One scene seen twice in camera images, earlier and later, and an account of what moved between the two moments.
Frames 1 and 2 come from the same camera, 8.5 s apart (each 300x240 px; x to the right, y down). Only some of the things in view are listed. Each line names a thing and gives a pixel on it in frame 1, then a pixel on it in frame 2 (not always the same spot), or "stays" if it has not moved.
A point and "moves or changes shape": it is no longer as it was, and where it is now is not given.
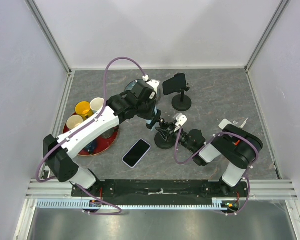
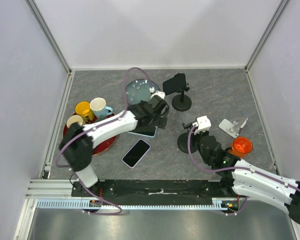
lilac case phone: [136, 153] stays
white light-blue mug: [96, 104] stays
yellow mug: [83, 108] stays
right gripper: [165, 132] → [202, 133]
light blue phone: [148, 121] moves or changes shape
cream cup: [73, 121] stays
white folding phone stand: [225, 122] stays
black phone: [176, 84] stays
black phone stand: [159, 141] moves or changes shape
